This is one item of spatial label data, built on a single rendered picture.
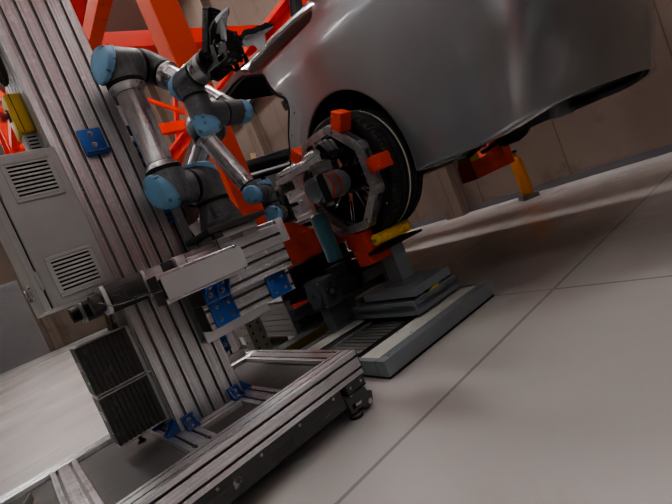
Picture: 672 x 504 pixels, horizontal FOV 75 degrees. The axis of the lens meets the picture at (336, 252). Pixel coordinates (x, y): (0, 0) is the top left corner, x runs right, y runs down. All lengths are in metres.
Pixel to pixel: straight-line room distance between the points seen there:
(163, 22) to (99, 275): 1.66
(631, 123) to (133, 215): 5.01
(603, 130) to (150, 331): 5.09
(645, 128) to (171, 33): 4.59
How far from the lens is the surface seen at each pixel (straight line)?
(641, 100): 5.61
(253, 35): 1.29
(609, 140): 5.73
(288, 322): 2.69
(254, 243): 1.58
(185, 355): 1.64
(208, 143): 1.91
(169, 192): 1.46
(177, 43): 2.77
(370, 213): 2.12
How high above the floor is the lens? 0.70
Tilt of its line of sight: 5 degrees down
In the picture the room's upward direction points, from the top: 22 degrees counter-clockwise
